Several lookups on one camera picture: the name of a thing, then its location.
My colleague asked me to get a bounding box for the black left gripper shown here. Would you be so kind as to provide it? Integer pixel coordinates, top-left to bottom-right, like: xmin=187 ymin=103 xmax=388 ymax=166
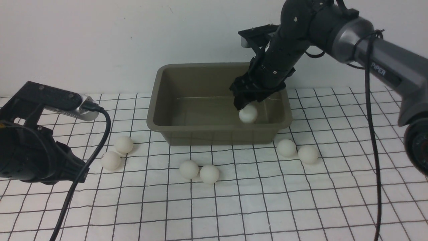
xmin=0 ymin=120 xmax=86 ymax=185

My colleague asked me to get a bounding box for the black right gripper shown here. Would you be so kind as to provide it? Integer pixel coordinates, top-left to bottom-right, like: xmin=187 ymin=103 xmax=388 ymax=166
xmin=229 ymin=40 xmax=296 ymax=111

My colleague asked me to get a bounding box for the white ball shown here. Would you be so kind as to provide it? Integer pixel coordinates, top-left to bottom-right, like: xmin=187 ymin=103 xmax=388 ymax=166
xmin=114 ymin=136 xmax=134 ymax=154
xmin=199 ymin=165 xmax=220 ymax=184
xmin=179 ymin=160 xmax=199 ymax=180
xmin=298 ymin=145 xmax=319 ymax=165
xmin=277 ymin=139 xmax=297 ymax=158
xmin=239 ymin=104 xmax=258 ymax=124
xmin=100 ymin=151 xmax=122 ymax=171

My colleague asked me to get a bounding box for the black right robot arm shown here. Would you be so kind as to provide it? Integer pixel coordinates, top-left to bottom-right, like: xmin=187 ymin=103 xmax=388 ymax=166
xmin=230 ymin=0 xmax=428 ymax=175

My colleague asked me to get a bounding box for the olive green plastic bin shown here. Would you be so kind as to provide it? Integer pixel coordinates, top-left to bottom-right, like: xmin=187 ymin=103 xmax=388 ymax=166
xmin=146 ymin=62 xmax=293 ymax=146

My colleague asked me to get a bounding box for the white grid-pattern tablecloth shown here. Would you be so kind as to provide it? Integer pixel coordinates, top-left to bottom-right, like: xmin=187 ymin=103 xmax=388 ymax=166
xmin=0 ymin=87 xmax=428 ymax=241

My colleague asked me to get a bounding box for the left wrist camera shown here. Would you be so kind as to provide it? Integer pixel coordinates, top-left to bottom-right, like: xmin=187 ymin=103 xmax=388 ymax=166
xmin=0 ymin=81 xmax=99 ymax=128

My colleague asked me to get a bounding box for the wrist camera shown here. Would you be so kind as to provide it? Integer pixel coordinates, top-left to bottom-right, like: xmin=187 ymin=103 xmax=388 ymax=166
xmin=0 ymin=81 xmax=99 ymax=128
xmin=238 ymin=24 xmax=279 ymax=53

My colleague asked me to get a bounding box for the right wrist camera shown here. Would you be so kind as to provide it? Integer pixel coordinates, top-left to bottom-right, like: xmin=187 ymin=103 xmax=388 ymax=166
xmin=238 ymin=24 xmax=279 ymax=53

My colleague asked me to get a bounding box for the black left camera cable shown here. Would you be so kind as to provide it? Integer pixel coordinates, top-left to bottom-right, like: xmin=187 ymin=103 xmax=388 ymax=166
xmin=49 ymin=102 xmax=112 ymax=241

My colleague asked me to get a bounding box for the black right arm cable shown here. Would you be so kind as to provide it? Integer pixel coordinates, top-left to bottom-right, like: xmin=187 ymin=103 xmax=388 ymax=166
xmin=348 ymin=29 xmax=385 ymax=241

